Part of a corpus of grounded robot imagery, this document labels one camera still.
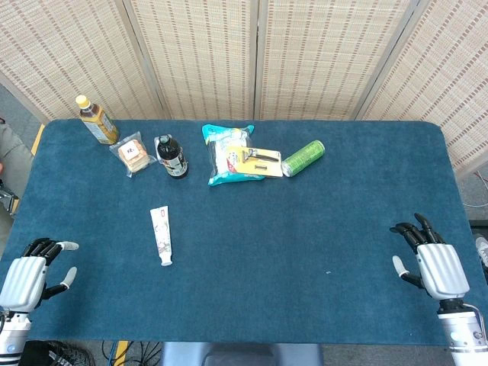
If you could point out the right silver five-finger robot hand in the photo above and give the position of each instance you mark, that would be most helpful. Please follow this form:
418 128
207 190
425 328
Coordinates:
442 270

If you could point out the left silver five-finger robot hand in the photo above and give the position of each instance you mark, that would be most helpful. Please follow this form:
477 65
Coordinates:
23 278

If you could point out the white toothpaste tube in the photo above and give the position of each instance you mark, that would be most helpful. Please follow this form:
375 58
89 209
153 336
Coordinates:
162 232

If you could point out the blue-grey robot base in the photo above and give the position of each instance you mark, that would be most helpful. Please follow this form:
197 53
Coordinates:
244 354

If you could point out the yellow-capped tea bottle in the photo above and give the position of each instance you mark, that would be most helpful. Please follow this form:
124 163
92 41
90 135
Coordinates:
99 126

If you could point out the white shoe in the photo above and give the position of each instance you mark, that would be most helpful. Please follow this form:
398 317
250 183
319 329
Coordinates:
482 249

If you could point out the black mesh object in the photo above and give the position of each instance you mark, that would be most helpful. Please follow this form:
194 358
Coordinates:
61 354

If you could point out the person in grey clothes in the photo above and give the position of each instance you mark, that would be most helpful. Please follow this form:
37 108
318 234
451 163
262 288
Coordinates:
13 152

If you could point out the bagged bread in clear wrapper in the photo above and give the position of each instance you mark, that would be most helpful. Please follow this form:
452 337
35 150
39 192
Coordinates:
132 154

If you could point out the blue table mat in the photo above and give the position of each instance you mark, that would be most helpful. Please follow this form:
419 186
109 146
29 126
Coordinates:
267 248

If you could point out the green drink can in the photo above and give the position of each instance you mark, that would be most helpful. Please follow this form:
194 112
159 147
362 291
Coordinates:
305 157

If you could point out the dark glass sauce bottle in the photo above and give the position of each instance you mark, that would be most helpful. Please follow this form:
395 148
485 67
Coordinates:
173 158

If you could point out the razor on yellow card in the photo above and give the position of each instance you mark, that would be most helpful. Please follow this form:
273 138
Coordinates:
244 167

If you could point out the teal wet wipes pack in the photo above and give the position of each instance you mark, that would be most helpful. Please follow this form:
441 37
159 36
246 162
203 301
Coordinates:
219 160

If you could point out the woven bamboo folding screen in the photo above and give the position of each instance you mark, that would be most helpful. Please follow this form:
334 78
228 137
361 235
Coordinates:
209 57

